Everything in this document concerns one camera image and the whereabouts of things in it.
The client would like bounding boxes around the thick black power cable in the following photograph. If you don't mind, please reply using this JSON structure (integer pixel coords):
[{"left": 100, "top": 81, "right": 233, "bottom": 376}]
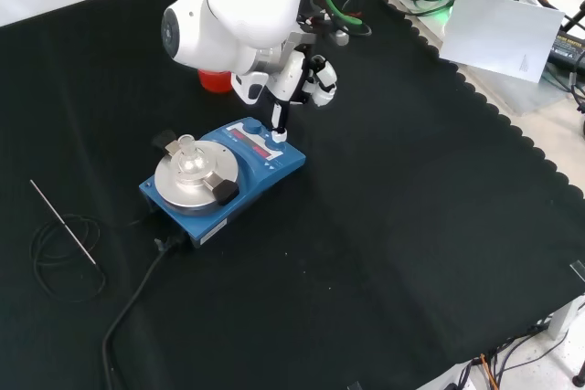
[{"left": 101, "top": 234, "right": 191, "bottom": 390}]

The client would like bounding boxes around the translucent white base plate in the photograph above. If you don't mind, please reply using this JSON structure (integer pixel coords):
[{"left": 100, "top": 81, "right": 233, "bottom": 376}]
[{"left": 378, "top": 0, "right": 575, "bottom": 116}]

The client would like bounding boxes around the clear round-bottom glass flask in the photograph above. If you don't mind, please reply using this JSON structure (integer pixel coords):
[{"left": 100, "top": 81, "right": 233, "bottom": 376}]
[{"left": 175, "top": 133, "right": 213, "bottom": 182}]

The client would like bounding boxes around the black tripod leg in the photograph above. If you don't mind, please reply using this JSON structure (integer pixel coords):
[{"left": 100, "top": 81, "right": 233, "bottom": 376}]
[{"left": 560, "top": 0, "right": 585, "bottom": 36}]

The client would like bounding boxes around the heater with blue base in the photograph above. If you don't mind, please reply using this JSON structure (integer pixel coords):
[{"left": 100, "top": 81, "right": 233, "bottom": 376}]
[{"left": 139, "top": 116, "right": 307, "bottom": 250}]

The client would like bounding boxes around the black bench cloth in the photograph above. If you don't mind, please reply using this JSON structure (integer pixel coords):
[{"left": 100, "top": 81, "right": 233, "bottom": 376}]
[{"left": 0, "top": 0, "right": 585, "bottom": 390}]

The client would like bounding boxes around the white bench leg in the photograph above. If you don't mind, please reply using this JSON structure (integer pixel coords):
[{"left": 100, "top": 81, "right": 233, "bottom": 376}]
[{"left": 546, "top": 296, "right": 585, "bottom": 341}]

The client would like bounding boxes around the black cable with silver connector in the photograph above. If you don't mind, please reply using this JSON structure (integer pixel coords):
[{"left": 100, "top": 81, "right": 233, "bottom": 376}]
[{"left": 296, "top": 0, "right": 374, "bottom": 47}]

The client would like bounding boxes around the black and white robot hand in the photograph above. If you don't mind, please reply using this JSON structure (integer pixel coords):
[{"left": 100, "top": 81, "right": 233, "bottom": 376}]
[{"left": 267, "top": 48, "right": 340, "bottom": 145}]

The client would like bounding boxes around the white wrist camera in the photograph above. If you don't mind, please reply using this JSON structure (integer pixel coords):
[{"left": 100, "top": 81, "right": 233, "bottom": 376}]
[{"left": 230, "top": 70, "right": 269, "bottom": 106}]

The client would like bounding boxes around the black floor cable bundle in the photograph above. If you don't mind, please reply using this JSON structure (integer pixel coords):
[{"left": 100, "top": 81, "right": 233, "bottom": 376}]
[{"left": 456, "top": 316, "right": 572, "bottom": 390}]

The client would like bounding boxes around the thin black coiled cable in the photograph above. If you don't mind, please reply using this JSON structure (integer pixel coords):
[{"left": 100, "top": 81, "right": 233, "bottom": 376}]
[{"left": 29, "top": 214, "right": 109, "bottom": 304}]

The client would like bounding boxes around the thin steel probe rod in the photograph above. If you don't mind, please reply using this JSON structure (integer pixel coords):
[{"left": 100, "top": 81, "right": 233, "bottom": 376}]
[{"left": 29, "top": 179, "right": 99, "bottom": 267}]

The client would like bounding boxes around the red round plastic cap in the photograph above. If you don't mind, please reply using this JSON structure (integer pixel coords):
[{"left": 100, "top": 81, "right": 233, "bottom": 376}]
[{"left": 197, "top": 69, "right": 234, "bottom": 94}]

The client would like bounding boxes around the pale white board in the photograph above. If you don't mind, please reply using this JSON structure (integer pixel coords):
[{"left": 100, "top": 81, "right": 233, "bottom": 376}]
[{"left": 438, "top": 0, "right": 567, "bottom": 85}]

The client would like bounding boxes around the black power adapter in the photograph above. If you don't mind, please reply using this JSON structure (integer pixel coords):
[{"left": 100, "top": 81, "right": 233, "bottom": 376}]
[{"left": 546, "top": 29, "right": 585, "bottom": 75}]

